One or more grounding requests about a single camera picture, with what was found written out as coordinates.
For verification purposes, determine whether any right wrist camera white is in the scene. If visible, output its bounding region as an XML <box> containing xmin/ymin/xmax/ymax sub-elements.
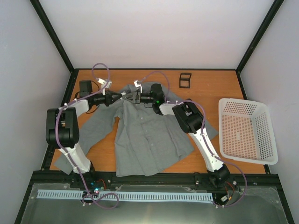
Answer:
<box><xmin>134</xmin><ymin>80</ymin><xmax>142</xmax><ymax>93</ymax></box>

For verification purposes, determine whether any right black frame post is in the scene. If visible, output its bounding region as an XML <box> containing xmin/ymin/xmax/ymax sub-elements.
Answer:
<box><xmin>235</xmin><ymin>0</ymin><xmax>285</xmax><ymax>73</ymax></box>

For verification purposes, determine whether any white plastic perforated basket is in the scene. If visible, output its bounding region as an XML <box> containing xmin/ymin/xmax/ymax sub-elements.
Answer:
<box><xmin>218</xmin><ymin>98</ymin><xmax>278</xmax><ymax>165</ymax></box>

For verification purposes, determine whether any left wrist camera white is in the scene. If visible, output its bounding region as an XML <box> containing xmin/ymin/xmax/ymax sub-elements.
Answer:
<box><xmin>97</xmin><ymin>78</ymin><xmax>112</xmax><ymax>95</ymax></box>

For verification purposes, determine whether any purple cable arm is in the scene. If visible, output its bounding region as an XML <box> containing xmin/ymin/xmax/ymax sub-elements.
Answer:
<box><xmin>139</xmin><ymin>70</ymin><xmax>248</xmax><ymax>209</ymax></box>
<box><xmin>55</xmin><ymin>63</ymin><xmax>119</xmax><ymax>209</ymax></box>

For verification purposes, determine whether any left black frame post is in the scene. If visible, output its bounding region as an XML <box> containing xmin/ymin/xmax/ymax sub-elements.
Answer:
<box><xmin>29</xmin><ymin>0</ymin><xmax>76</xmax><ymax>73</ymax></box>

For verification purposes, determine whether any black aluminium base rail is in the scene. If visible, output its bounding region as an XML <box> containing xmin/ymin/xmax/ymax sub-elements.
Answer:
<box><xmin>32</xmin><ymin>170</ymin><xmax>281</xmax><ymax>192</ymax></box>

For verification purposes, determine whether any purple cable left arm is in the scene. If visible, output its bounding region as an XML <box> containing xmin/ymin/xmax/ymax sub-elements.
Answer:
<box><xmin>55</xmin><ymin>63</ymin><xmax>119</xmax><ymax>209</ymax></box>

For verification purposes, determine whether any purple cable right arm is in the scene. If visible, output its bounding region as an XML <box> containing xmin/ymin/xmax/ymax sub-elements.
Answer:
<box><xmin>139</xmin><ymin>70</ymin><xmax>248</xmax><ymax>209</ymax></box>

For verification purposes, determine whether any metal base plate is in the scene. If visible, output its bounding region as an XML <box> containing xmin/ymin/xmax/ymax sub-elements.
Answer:
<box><xmin>16</xmin><ymin>184</ymin><xmax>288</xmax><ymax>224</ymax></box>

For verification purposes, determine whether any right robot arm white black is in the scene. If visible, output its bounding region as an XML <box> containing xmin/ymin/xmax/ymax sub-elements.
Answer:
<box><xmin>122</xmin><ymin>82</ymin><xmax>230</xmax><ymax>189</ymax></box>

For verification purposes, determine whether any black brooch box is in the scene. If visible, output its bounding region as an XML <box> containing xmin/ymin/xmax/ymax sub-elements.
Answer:
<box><xmin>179</xmin><ymin>72</ymin><xmax>192</xmax><ymax>89</ymax></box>

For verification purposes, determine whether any black frame post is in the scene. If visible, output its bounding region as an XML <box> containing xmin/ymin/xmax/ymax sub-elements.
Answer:
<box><xmin>29</xmin><ymin>0</ymin><xmax>76</xmax><ymax>73</ymax></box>
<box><xmin>235</xmin><ymin>0</ymin><xmax>285</xmax><ymax>73</ymax></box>

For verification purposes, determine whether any light blue slotted cable duct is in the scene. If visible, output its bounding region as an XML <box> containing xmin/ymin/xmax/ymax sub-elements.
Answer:
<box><xmin>36</xmin><ymin>189</ymin><xmax>213</xmax><ymax>203</ymax></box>

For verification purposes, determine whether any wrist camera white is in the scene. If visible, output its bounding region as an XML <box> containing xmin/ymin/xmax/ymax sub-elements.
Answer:
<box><xmin>97</xmin><ymin>78</ymin><xmax>112</xmax><ymax>95</ymax></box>
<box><xmin>134</xmin><ymin>80</ymin><xmax>142</xmax><ymax>93</ymax></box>

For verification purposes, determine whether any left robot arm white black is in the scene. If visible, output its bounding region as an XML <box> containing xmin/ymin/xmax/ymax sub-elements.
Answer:
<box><xmin>46</xmin><ymin>78</ymin><xmax>122</xmax><ymax>188</ymax></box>

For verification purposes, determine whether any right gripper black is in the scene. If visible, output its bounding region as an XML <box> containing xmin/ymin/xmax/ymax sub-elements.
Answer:
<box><xmin>122</xmin><ymin>91</ymin><xmax>156</xmax><ymax>104</ymax></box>

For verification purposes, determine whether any grey button-up shirt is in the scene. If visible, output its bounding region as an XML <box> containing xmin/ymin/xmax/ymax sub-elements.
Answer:
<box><xmin>54</xmin><ymin>82</ymin><xmax>219</xmax><ymax>177</ymax></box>

